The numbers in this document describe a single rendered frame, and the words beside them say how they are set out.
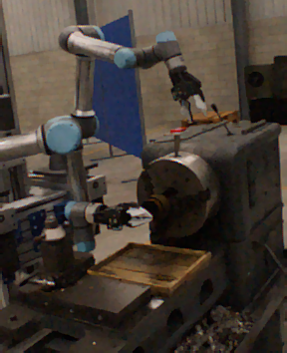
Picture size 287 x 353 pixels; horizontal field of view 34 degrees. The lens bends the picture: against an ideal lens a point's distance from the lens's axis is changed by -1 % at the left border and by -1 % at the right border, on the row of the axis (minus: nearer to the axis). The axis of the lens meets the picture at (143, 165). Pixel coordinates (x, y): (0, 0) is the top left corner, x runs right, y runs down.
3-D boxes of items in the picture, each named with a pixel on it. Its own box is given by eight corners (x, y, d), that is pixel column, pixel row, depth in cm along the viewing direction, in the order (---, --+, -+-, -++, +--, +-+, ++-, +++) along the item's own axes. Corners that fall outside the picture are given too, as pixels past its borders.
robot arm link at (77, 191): (52, 117, 189) (75, 232, 199) (49, 120, 178) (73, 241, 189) (81, 112, 190) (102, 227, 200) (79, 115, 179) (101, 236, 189)
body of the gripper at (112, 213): (121, 231, 163) (94, 228, 170) (135, 223, 170) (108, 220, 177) (118, 210, 162) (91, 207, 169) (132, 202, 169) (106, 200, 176)
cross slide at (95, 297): (46, 277, 160) (44, 264, 159) (152, 300, 136) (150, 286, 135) (9, 298, 146) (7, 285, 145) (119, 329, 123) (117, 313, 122)
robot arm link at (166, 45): (160, 37, 191) (176, 28, 185) (170, 62, 192) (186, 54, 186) (148, 38, 186) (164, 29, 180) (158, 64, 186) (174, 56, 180)
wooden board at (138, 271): (131, 249, 192) (130, 240, 191) (212, 261, 172) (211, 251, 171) (84, 280, 168) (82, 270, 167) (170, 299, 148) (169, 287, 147)
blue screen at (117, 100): (70, 147, 1054) (55, 39, 1006) (105, 141, 1078) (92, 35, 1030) (122, 183, 670) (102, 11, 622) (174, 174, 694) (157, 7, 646)
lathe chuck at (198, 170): (147, 220, 201) (147, 148, 193) (216, 237, 185) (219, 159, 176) (136, 228, 194) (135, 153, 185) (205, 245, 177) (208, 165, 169)
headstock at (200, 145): (201, 193, 260) (195, 123, 252) (287, 199, 234) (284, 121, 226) (143, 231, 213) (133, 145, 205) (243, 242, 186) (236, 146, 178)
